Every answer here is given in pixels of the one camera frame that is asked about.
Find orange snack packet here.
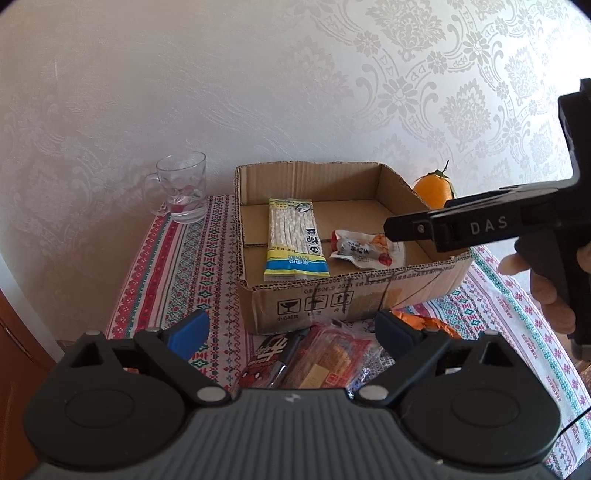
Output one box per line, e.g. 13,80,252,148
392,309,462,340

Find person's right hand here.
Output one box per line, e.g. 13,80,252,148
498,244,591,334

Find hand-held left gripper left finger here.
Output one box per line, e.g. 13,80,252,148
59,308,234,405

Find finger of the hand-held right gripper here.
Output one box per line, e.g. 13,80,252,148
383,209,438,243

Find patterned striped tablecloth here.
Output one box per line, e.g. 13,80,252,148
104,193,591,476

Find clear red snack packet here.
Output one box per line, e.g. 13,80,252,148
281,323,384,391

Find orange with green leaves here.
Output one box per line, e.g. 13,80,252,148
412,161,457,210

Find silvery clear snack packet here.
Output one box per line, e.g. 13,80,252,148
346,348,400,400

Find dark red snack packet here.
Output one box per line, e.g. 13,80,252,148
235,333,305,389

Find thin black cable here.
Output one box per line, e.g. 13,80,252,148
560,405,591,437

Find brown wooden door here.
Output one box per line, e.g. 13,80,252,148
0,290,62,480

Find cardboard box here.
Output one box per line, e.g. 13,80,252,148
234,160,474,336

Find clear glass mug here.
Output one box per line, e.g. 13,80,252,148
142,151,208,225

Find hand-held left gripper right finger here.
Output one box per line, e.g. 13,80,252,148
358,309,523,409

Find red white snack packet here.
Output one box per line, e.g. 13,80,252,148
329,229,407,269

